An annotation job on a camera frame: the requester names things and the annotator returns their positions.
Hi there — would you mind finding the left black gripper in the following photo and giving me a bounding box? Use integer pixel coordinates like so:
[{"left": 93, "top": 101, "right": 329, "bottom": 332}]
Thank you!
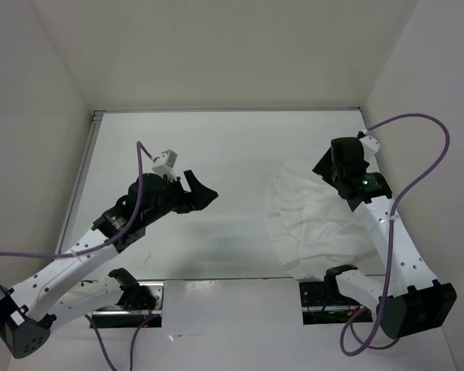
[{"left": 143, "top": 169, "right": 218, "bottom": 225}]

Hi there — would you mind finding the white pleated skirt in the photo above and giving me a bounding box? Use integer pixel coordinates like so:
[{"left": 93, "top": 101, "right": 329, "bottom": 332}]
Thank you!
[{"left": 265, "top": 159, "right": 383, "bottom": 280}]

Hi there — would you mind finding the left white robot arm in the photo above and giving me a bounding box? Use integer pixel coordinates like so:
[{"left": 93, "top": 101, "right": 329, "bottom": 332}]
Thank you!
[{"left": 0, "top": 170, "right": 218, "bottom": 359}]

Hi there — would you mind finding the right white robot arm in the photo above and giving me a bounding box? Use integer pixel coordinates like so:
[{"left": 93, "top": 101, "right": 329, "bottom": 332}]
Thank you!
[{"left": 313, "top": 133, "right": 457, "bottom": 340}]

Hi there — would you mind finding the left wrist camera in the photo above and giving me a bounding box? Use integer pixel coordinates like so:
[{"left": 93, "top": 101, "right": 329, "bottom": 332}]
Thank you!
[{"left": 152, "top": 149, "right": 178, "bottom": 179}]

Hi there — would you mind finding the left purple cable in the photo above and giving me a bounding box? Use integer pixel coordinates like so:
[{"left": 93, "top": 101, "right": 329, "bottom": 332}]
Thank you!
[{"left": 0, "top": 141, "right": 162, "bottom": 371}]

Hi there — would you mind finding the purple cable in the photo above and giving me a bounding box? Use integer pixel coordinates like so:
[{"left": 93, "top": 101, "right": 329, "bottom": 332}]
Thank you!
[
  {"left": 0, "top": 141, "right": 162, "bottom": 371},
  {"left": 339, "top": 113, "right": 451, "bottom": 357}
]

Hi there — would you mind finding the aluminium table edge rail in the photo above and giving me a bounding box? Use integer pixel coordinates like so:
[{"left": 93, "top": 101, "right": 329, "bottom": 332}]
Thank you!
[{"left": 55, "top": 110, "right": 106, "bottom": 254}]

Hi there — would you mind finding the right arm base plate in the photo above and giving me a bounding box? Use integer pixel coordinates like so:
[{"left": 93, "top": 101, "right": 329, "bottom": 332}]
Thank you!
[{"left": 299, "top": 281, "right": 362, "bottom": 325}]

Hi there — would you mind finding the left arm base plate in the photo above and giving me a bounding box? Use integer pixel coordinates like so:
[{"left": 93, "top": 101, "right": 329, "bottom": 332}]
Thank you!
[{"left": 90, "top": 281, "right": 165, "bottom": 329}]

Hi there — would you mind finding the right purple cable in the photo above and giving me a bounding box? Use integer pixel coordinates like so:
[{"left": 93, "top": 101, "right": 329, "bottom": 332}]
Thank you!
[{"left": 339, "top": 113, "right": 451, "bottom": 357}]

